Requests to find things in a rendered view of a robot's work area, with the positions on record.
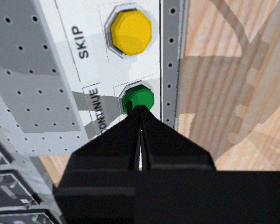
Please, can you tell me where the white button panel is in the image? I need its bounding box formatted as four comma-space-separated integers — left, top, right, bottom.
31, 0, 163, 143

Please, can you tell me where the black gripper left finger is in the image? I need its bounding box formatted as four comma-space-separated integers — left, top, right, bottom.
63, 105, 141, 173

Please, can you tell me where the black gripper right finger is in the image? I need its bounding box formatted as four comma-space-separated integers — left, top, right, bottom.
140, 105, 217, 170

